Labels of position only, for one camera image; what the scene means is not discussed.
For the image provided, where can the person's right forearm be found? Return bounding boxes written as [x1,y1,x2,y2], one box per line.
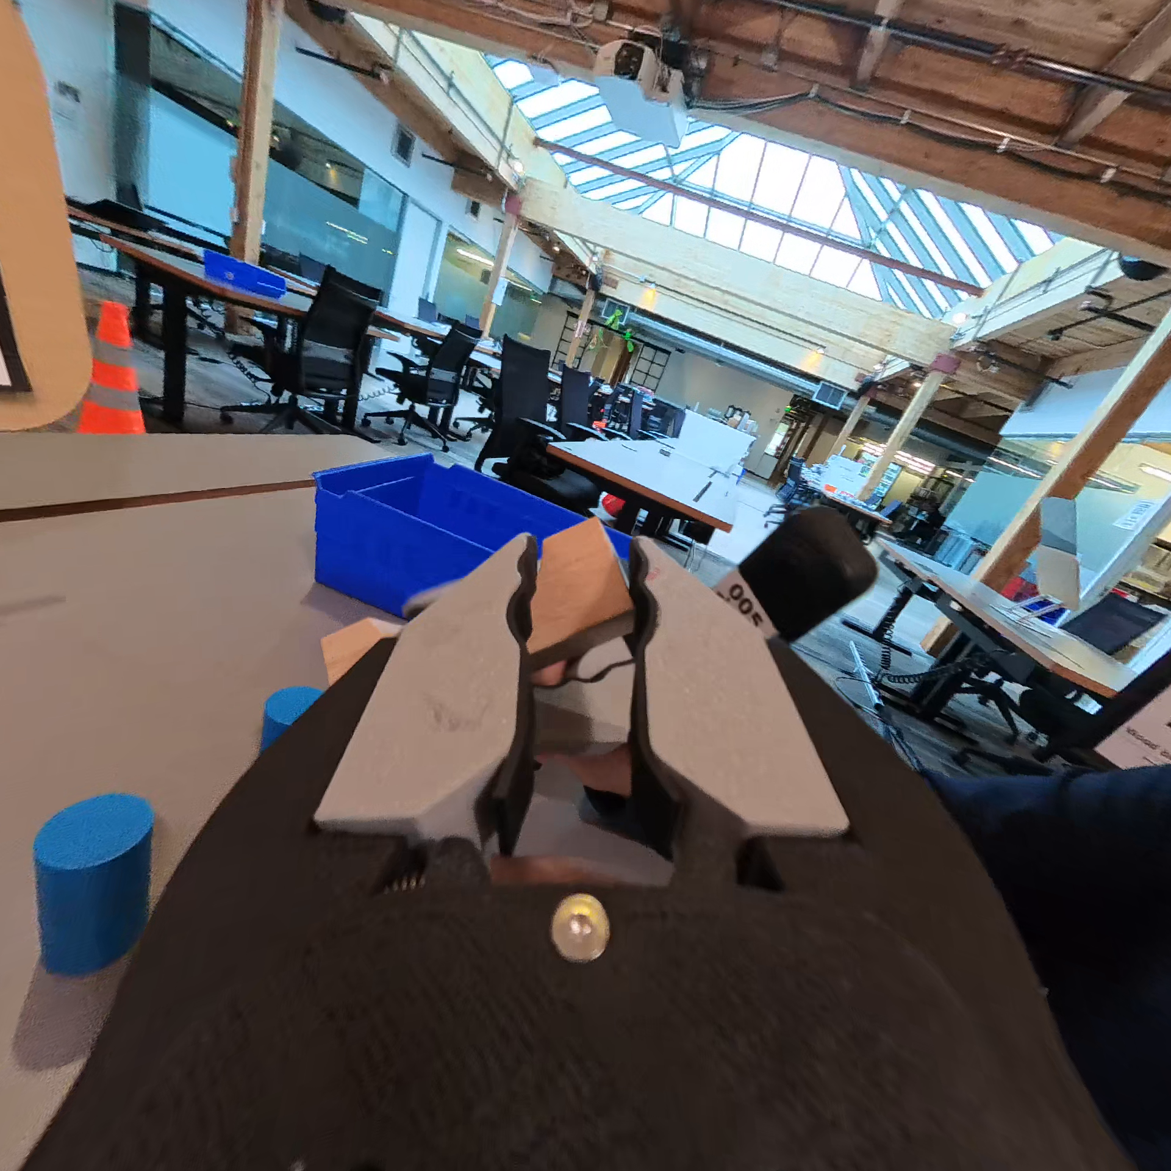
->
[922,763,1171,1166]

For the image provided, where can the black office chair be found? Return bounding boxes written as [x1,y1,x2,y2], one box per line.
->
[473,333,600,516]
[223,264,386,437]
[365,323,484,450]

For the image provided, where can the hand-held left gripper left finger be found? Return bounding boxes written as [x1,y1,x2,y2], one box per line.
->
[314,533,540,859]

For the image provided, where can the small blue storage bin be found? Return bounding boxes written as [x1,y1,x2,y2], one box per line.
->
[203,249,290,302]

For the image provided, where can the tan wooden block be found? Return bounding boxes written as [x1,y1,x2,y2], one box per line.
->
[319,516,637,689]

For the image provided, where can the wooden background table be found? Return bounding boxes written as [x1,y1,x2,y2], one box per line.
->
[549,437,739,541]
[841,538,1148,761]
[99,233,405,432]

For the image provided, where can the wooden support post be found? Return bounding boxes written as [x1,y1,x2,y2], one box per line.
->
[922,312,1171,653]
[229,0,283,263]

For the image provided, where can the orange traffic cone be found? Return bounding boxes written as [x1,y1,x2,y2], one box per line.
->
[74,299,148,434]

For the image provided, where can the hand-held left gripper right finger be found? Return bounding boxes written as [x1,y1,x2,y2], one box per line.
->
[627,536,851,859]

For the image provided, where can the blue cylinder block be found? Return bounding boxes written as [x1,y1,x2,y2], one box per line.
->
[260,686,328,753]
[34,793,155,977]

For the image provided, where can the wooden backing board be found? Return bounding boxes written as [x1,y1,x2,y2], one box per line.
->
[0,0,95,432]

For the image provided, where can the blue plastic bin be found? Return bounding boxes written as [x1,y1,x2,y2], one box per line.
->
[314,452,635,620]

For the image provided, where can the person's right hand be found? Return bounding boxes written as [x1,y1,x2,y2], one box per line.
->
[538,745,635,797]

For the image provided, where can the white ceiling unit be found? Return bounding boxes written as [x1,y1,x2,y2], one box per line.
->
[593,37,690,150]

